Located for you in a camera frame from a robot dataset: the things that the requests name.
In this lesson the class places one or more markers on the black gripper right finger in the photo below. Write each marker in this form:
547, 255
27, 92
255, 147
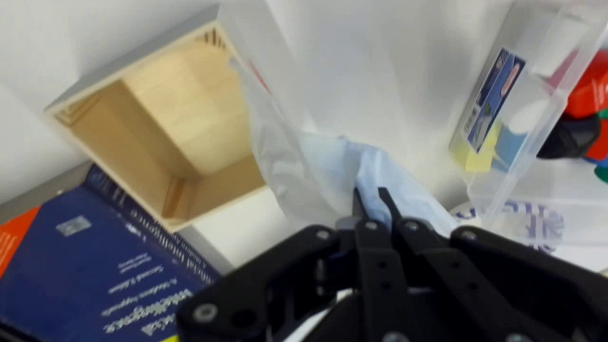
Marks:
465, 304

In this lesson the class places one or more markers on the clear plastic box of toys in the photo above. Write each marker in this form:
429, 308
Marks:
536, 59

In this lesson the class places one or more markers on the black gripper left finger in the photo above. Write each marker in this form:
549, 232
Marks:
378, 278

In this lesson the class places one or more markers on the white napkin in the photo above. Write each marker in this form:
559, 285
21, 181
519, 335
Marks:
323, 111

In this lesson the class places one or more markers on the blue book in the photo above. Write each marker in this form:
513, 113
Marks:
80, 261

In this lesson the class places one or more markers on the small open wooden box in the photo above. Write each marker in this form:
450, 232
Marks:
167, 122

